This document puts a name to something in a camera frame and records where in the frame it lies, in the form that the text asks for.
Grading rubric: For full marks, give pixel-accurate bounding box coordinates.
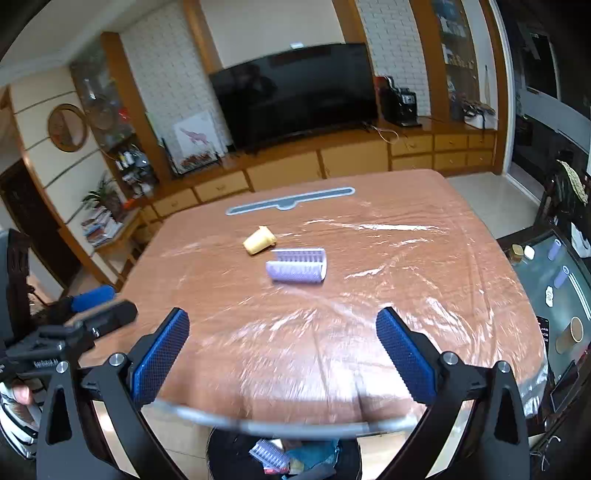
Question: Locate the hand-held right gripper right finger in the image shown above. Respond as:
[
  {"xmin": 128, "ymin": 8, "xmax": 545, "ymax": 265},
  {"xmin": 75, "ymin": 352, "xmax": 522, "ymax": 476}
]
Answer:
[{"xmin": 375, "ymin": 307, "xmax": 531, "ymax": 480}]

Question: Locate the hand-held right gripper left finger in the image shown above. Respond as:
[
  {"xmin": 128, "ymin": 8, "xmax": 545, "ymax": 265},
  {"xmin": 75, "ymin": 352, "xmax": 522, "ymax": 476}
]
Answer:
[{"xmin": 36, "ymin": 307, "xmax": 191, "ymax": 480}]

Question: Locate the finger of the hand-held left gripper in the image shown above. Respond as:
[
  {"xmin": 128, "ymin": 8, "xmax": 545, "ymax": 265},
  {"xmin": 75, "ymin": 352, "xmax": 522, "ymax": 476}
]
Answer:
[
  {"xmin": 65, "ymin": 301, "xmax": 138, "ymax": 342},
  {"xmin": 48, "ymin": 285, "xmax": 117, "ymax": 315}
]

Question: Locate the black trash bin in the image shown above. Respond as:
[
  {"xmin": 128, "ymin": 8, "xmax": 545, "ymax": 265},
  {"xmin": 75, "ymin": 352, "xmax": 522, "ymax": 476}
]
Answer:
[{"xmin": 205, "ymin": 427, "xmax": 363, "ymax": 480}]

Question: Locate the yellow plastic cup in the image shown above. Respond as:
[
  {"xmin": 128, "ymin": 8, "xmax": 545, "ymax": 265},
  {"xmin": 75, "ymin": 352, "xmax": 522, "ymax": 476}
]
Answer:
[{"xmin": 243, "ymin": 225, "xmax": 278, "ymax": 256}]

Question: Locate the person's left hand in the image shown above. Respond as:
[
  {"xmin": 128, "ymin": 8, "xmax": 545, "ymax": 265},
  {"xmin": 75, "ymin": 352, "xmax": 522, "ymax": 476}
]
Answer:
[{"xmin": 10, "ymin": 382, "xmax": 44, "ymax": 430}]

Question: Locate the stack of books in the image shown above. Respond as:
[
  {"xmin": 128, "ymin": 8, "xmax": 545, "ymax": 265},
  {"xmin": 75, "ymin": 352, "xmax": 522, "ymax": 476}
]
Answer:
[{"xmin": 81, "ymin": 205, "xmax": 122, "ymax": 250}]

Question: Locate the wooden side table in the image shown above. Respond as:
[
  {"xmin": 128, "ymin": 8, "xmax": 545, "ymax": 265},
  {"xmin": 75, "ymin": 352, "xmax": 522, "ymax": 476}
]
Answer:
[{"xmin": 92, "ymin": 208, "xmax": 148, "ymax": 291}]

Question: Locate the black chair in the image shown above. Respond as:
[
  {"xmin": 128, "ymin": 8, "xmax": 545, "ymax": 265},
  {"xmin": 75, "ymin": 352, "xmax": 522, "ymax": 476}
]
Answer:
[{"xmin": 0, "ymin": 228, "xmax": 33, "ymax": 342}]

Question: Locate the potted plant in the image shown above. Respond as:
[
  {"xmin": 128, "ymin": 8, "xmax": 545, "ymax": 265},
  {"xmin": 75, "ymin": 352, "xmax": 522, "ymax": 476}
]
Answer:
[{"xmin": 82, "ymin": 174, "xmax": 127, "ymax": 217}]

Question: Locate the wooden shelf with bottles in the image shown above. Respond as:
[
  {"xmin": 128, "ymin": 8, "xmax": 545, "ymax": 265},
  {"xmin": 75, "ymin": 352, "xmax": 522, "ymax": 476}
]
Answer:
[{"xmin": 69, "ymin": 32, "xmax": 160, "ymax": 199}]

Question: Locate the dark glass table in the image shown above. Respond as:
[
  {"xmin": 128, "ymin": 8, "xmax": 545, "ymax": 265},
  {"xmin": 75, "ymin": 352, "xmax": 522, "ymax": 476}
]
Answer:
[{"xmin": 496, "ymin": 226, "xmax": 591, "ymax": 439}]

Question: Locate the black phone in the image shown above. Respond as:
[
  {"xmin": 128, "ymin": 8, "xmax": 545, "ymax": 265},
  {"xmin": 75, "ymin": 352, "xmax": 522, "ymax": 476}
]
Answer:
[{"xmin": 549, "ymin": 360, "xmax": 580, "ymax": 414}]

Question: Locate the brown paper cup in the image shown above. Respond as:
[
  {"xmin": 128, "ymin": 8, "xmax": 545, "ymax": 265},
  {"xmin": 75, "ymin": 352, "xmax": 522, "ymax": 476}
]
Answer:
[{"xmin": 554, "ymin": 316, "xmax": 585, "ymax": 355}]

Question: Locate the giraffe painting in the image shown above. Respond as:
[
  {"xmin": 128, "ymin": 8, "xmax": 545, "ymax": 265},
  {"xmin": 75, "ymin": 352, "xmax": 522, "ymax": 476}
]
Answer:
[{"xmin": 173, "ymin": 112, "xmax": 221, "ymax": 175}]

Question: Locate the grey table strip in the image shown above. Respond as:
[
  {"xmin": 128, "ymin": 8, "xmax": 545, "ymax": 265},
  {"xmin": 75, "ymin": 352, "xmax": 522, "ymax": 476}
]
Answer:
[{"xmin": 225, "ymin": 187, "xmax": 356, "ymax": 217}]

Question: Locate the long wooden cabinet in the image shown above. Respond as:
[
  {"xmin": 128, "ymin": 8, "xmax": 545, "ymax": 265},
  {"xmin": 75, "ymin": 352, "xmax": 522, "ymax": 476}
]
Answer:
[{"xmin": 139, "ymin": 117, "xmax": 499, "ymax": 222}]

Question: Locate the black coffee machine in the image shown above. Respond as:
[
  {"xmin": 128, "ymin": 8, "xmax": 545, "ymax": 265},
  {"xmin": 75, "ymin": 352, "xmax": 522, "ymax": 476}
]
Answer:
[{"xmin": 379, "ymin": 76, "xmax": 423, "ymax": 127}]

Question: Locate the black television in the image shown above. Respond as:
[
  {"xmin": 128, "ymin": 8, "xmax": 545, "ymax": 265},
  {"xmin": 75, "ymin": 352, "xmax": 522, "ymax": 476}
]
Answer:
[{"xmin": 209, "ymin": 42, "xmax": 379, "ymax": 153}]

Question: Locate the wooden glass display cabinet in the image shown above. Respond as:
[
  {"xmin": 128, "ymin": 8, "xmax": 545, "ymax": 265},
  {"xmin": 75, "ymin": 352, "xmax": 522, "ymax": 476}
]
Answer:
[{"xmin": 411, "ymin": 0, "xmax": 502, "ymax": 123}]

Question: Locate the sliding glass door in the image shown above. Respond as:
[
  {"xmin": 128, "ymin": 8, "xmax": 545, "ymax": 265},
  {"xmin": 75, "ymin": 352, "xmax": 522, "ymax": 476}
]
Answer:
[{"xmin": 501, "ymin": 0, "xmax": 591, "ymax": 204}]

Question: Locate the white cable box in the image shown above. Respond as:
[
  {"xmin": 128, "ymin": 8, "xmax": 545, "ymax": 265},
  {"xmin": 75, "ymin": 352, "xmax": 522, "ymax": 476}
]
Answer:
[{"xmin": 462, "ymin": 99, "xmax": 499, "ymax": 130}]

